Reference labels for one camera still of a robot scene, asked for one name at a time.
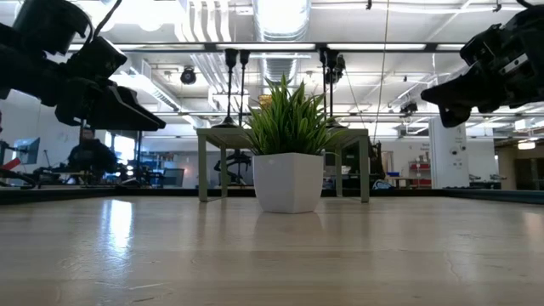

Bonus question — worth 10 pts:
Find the person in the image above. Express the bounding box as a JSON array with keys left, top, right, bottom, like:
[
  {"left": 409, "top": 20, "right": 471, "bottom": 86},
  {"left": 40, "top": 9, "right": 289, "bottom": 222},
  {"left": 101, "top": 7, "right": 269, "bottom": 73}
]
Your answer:
[{"left": 66, "top": 127, "right": 119, "bottom": 174}]

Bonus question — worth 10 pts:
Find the computer monitor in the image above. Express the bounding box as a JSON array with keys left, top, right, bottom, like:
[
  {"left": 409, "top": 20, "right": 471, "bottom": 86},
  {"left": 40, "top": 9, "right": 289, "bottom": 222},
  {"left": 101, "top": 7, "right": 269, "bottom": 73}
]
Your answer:
[{"left": 12, "top": 136, "right": 42, "bottom": 167}]

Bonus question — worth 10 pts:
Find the black dome camera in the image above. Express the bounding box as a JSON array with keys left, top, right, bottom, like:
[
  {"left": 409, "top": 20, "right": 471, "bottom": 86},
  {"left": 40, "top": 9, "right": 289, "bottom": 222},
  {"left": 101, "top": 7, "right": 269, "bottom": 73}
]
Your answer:
[{"left": 179, "top": 65, "right": 198, "bottom": 86}]

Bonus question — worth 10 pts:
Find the red storage shelf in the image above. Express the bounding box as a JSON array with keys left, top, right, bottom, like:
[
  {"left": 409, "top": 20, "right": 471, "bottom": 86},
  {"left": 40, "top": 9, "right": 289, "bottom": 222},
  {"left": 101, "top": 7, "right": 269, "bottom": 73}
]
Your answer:
[{"left": 408, "top": 160, "right": 433, "bottom": 189}]

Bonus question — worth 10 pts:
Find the artificial green plant white pot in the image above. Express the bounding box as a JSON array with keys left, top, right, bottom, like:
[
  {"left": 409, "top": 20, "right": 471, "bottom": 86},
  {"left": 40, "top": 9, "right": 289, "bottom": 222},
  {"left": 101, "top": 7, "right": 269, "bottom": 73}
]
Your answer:
[{"left": 244, "top": 74, "right": 348, "bottom": 214}]

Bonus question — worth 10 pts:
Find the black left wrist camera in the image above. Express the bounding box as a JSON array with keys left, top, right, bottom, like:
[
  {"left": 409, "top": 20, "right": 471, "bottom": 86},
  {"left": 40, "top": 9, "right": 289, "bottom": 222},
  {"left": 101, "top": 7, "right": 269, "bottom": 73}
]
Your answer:
[{"left": 67, "top": 36, "right": 128, "bottom": 82}]

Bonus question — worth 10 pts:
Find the black overhead camera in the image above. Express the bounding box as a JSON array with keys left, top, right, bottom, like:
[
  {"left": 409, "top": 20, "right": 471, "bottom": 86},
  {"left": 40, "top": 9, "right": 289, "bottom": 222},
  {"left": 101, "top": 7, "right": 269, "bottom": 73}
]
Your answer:
[{"left": 335, "top": 54, "right": 347, "bottom": 84}]

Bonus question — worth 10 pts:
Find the silver ventilation duct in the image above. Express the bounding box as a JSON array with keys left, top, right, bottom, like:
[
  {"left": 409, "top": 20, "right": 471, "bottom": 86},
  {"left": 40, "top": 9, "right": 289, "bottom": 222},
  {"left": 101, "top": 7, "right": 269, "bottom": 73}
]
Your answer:
[{"left": 252, "top": 0, "right": 312, "bottom": 43}]

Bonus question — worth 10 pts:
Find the thin hanging cable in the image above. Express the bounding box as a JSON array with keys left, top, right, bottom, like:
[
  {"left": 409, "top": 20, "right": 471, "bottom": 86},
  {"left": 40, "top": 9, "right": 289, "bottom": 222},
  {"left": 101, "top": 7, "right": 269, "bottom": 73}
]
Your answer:
[{"left": 372, "top": 0, "right": 390, "bottom": 145}]

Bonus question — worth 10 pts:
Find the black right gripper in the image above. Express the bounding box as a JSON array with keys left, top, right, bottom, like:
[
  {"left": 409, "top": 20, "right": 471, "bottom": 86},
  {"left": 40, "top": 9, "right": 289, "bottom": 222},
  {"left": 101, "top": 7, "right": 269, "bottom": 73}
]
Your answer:
[{"left": 420, "top": 6, "right": 544, "bottom": 128}]

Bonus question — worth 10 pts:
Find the white light strip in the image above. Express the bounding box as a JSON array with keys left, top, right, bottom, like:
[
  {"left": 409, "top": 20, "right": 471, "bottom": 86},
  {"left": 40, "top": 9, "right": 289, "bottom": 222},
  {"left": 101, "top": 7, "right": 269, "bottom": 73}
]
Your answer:
[
  {"left": 67, "top": 42, "right": 150, "bottom": 52},
  {"left": 326, "top": 42, "right": 427, "bottom": 51},
  {"left": 216, "top": 42, "right": 316, "bottom": 51}
]

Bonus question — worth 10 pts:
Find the white round pillar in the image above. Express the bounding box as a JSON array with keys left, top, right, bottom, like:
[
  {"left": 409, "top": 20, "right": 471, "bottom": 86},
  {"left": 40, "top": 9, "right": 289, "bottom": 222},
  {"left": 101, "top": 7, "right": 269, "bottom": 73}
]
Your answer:
[{"left": 428, "top": 116, "right": 469, "bottom": 190}]

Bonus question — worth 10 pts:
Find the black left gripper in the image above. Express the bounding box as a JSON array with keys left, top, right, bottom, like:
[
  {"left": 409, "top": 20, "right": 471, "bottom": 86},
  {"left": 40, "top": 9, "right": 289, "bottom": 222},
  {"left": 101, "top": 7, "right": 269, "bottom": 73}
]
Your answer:
[{"left": 54, "top": 63, "right": 167, "bottom": 132}]

